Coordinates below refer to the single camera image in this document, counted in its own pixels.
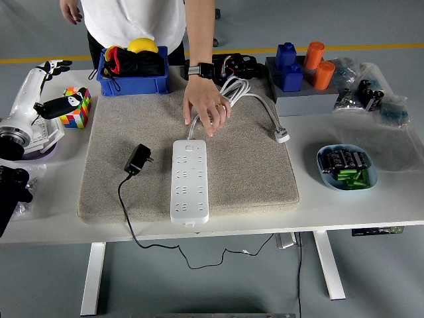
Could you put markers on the person's left hand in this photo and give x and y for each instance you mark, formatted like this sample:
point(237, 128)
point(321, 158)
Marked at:
point(205, 99)

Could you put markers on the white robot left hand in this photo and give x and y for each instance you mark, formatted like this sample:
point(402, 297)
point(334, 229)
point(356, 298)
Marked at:
point(23, 99)

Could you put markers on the person's right hand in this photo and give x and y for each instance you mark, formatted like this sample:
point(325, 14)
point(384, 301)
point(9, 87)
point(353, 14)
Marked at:
point(71, 11)

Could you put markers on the white power strip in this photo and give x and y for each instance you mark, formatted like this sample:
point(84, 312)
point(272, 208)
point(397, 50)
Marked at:
point(190, 185)

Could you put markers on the person's left forearm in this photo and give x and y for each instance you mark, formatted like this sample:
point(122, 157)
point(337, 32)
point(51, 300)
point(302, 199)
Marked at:
point(200, 33)

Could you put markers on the black wristwatch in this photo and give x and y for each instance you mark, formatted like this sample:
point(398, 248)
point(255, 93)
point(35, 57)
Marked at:
point(202, 70)

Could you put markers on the black electronic device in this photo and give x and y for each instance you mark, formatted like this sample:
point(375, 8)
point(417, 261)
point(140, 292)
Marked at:
point(238, 64)

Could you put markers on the multicolour puzzle cube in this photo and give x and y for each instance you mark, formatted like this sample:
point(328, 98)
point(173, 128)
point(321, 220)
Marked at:
point(81, 114)

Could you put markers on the person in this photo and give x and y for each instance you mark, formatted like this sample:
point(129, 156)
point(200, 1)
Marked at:
point(132, 20)

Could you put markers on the blue plastic bin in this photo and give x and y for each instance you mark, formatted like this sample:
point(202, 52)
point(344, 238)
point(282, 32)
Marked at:
point(132, 86)

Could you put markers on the yellow ball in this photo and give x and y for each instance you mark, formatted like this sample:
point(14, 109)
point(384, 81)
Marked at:
point(142, 44)

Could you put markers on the grey-brown mat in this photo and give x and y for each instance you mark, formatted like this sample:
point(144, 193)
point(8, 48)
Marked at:
point(248, 172)

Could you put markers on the blue block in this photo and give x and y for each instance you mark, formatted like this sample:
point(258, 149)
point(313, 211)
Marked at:
point(285, 56)
point(291, 79)

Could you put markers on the grey block base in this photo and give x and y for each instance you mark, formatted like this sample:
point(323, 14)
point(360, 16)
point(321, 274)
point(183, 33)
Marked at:
point(304, 102)

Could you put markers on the clear bag of metal screws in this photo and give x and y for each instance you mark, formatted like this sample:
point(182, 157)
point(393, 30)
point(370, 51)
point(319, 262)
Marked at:
point(24, 208)

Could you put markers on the orange cylinder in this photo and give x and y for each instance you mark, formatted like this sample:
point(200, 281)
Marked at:
point(313, 54)
point(323, 76)

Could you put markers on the black capacitor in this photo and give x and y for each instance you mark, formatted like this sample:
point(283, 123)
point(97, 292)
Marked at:
point(335, 159)
point(325, 163)
point(360, 160)
point(347, 158)

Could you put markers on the clear bag of dark parts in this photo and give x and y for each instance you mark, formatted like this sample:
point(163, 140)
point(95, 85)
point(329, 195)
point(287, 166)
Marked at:
point(348, 101)

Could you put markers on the clear bag of blue parts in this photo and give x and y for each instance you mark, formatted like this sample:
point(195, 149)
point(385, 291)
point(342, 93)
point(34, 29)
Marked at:
point(346, 71)
point(394, 112)

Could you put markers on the light blue bowl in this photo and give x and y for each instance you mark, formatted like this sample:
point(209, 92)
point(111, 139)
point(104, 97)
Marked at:
point(331, 183)

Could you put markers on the green cylindrical part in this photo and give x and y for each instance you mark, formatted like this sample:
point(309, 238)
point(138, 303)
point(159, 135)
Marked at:
point(352, 184)
point(346, 175)
point(362, 177)

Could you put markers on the clear bag of black capacitors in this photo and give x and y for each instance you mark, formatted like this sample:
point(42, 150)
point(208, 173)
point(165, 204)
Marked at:
point(371, 94)

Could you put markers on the large empty clear bag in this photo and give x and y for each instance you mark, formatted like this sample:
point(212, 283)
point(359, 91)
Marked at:
point(391, 145)

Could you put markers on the white table leg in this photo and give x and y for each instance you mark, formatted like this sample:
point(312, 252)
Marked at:
point(93, 278)
point(329, 265)

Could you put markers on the black table control panel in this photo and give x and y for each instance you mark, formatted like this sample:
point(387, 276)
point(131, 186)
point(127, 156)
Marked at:
point(377, 231)

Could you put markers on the silver metal bracket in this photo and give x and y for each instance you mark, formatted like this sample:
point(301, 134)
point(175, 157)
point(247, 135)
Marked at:
point(286, 240)

